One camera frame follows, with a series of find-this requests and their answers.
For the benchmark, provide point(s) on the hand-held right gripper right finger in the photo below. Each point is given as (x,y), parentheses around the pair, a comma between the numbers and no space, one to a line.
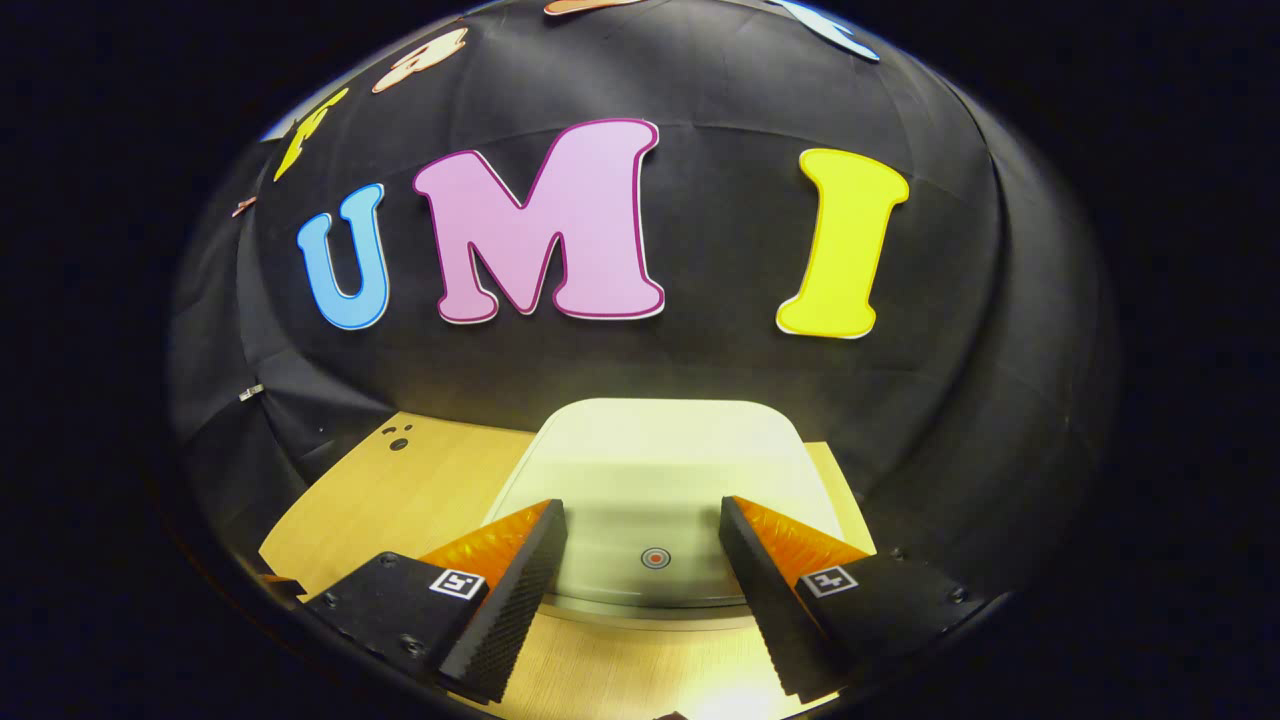
(770,600)

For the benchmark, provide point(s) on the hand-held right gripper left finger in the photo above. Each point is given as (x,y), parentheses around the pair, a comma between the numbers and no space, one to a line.
(520,600)

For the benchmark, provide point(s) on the pale green garbage bin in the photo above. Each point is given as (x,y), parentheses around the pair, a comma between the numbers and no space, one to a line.
(650,470)

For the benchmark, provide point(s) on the wooden desktop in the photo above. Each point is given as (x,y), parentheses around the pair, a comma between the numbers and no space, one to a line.
(400,500)

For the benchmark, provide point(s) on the black backdrop cloth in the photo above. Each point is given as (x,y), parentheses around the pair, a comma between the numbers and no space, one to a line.
(700,360)

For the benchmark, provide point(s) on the red cloth clip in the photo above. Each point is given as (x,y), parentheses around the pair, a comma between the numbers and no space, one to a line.
(243,206)

